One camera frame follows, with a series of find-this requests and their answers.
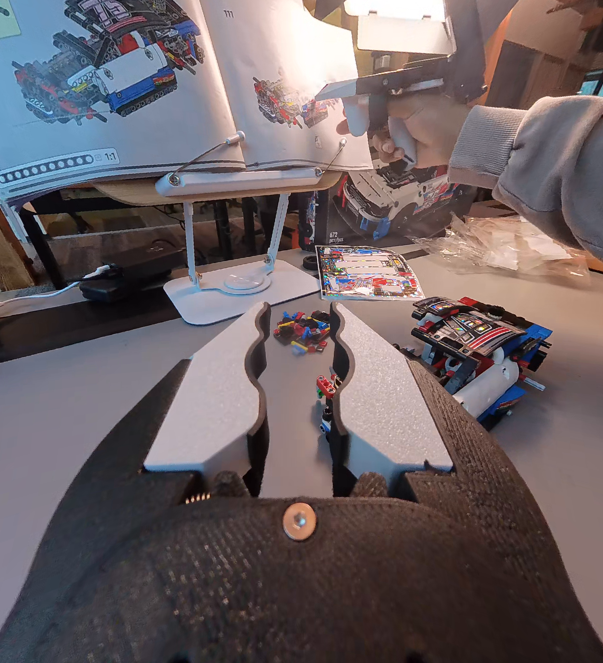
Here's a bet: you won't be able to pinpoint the lego instruction booklet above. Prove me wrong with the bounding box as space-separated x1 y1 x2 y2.
0 0 375 203

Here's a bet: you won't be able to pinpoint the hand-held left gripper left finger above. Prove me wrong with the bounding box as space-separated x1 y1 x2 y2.
143 300 272 495

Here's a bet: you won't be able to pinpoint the lego race car model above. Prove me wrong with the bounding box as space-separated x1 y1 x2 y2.
393 295 553 431

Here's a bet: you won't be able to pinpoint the person's right hand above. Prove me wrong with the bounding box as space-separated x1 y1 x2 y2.
335 96 470 172

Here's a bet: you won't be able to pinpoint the clear plastic bags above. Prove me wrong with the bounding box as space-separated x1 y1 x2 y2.
410 215 589 283

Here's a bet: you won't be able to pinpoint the small black power adapter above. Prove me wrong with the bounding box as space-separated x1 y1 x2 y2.
80 264 126 304

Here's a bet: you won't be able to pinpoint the pile of loose lego pieces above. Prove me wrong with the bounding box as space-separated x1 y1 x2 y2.
273 310 332 357

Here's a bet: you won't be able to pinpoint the white book stand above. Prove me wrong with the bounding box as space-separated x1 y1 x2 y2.
91 132 346 327

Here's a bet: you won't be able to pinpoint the black lego set box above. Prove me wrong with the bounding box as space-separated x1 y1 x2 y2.
301 161 473 249

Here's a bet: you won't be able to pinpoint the holographic sticker sheet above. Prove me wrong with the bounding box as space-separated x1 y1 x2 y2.
315 245 425 301

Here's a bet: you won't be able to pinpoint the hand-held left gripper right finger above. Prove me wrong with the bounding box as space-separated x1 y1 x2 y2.
330 302 455 495

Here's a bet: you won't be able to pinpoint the black power brick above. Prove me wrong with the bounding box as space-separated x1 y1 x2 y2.
102 242 185 283

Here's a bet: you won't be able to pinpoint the studio light panel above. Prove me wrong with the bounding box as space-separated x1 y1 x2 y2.
343 0 460 57

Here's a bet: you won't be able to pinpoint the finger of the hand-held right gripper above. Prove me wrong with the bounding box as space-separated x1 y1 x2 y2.
314 74 385 103

